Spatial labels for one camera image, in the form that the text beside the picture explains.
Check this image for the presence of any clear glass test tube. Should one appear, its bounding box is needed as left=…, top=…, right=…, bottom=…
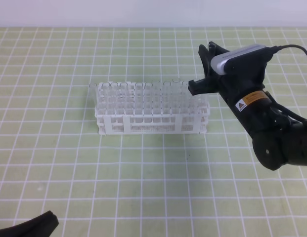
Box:
left=208, top=42, right=217, bottom=56

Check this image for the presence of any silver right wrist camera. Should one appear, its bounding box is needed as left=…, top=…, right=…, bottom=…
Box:
left=210, top=44, right=276, bottom=76

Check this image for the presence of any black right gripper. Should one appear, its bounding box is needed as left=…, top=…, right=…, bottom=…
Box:
left=188, top=42, right=264, bottom=104

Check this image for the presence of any black camera cable right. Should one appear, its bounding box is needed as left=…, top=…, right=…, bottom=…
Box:
left=269, top=44, right=307, bottom=67

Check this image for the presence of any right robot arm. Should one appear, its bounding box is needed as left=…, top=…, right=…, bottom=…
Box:
left=188, top=41, right=307, bottom=170

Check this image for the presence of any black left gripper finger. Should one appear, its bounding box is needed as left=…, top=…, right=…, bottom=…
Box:
left=0, top=211, right=59, bottom=237

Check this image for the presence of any white plastic test tube rack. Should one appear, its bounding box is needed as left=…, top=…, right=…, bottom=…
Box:
left=89, top=81, right=210, bottom=135

